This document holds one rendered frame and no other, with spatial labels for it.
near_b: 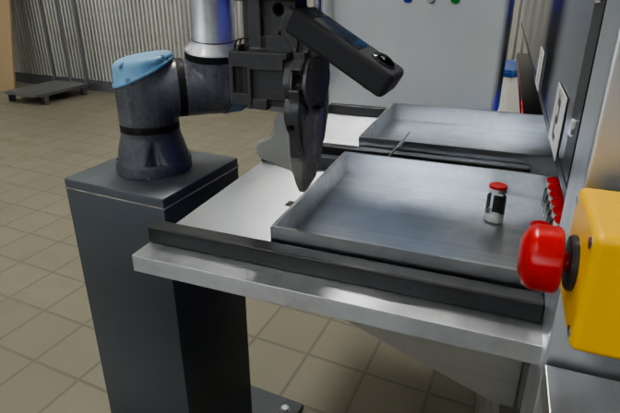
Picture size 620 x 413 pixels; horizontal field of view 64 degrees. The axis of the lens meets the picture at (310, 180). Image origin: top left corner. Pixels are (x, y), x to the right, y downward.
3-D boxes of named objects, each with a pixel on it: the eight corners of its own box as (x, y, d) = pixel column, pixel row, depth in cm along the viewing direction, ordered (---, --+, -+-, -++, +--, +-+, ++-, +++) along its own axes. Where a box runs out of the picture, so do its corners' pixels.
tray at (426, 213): (597, 206, 63) (602, 181, 62) (645, 331, 41) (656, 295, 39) (343, 172, 74) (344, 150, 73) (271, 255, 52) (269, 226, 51)
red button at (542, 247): (578, 277, 31) (591, 219, 30) (586, 313, 28) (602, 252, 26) (513, 265, 32) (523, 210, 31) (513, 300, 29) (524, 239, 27)
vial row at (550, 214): (558, 212, 61) (565, 178, 60) (574, 290, 46) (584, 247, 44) (539, 209, 62) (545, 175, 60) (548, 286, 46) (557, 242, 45)
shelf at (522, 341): (565, 138, 98) (566, 128, 97) (654, 393, 37) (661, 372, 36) (335, 116, 114) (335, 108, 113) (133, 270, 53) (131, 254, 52)
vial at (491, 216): (503, 218, 60) (507, 184, 58) (502, 225, 58) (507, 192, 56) (483, 215, 61) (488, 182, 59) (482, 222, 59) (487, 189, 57)
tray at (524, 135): (569, 135, 93) (573, 117, 91) (589, 184, 70) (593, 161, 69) (390, 119, 104) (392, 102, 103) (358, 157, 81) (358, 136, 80)
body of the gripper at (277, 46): (263, 96, 56) (258, -18, 52) (335, 101, 53) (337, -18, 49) (230, 111, 49) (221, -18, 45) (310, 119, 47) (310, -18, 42)
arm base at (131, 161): (100, 172, 99) (92, 125, 96) (151, 151, 112) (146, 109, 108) (159, 184, 94) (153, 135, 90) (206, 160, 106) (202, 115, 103)
